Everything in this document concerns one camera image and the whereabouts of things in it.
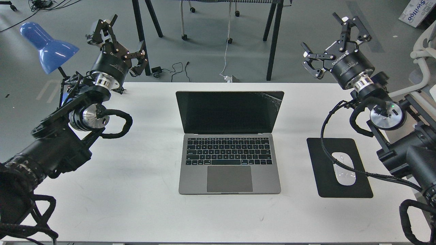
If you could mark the black power adapter with cable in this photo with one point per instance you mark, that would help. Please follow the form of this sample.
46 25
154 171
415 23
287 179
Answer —
158 70

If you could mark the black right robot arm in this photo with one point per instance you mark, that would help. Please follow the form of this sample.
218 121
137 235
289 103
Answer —
402 122

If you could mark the white power adapter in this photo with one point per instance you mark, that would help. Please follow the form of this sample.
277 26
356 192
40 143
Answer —
231 79

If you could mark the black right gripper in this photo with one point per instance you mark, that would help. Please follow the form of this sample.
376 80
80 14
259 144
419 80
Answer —
352 64

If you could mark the cardboard box with blue print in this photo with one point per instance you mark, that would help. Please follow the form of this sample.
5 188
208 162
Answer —
416 11

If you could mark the white office chair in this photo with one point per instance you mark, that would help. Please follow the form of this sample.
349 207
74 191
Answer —
423 48

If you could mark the white computer mouse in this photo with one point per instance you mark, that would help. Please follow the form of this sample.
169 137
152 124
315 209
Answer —
343 176

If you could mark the blue desk lamp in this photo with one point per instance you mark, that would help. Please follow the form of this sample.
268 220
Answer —
52 53

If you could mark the grey laptop notebook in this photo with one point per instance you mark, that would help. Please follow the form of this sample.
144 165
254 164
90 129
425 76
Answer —
228 147

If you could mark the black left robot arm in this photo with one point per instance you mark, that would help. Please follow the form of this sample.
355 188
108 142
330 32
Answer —
63 139

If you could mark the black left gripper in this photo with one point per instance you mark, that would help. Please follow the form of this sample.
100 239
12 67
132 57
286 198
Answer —
111 67

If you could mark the black mouse pad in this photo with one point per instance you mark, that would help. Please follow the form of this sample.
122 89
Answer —
323 169

